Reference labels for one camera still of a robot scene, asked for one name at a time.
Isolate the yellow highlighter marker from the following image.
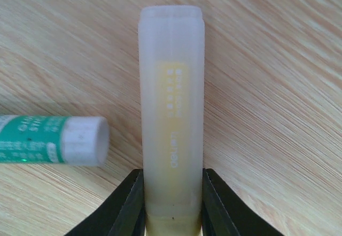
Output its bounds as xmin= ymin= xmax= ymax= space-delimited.
xmin=138 ymin=5 xmax=205 ymax=235

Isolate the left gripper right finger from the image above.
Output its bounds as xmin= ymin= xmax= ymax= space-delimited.
xmin=201 ymin=169 xmax=283 ymax=236

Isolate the green white glue stick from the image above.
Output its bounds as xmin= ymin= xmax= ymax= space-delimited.
xmin=1 ymin=115 xmax=110 ymax=166

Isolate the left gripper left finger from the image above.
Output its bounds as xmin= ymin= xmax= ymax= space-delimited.
xmin=66 ymin=169 xmax=145 ymax=236

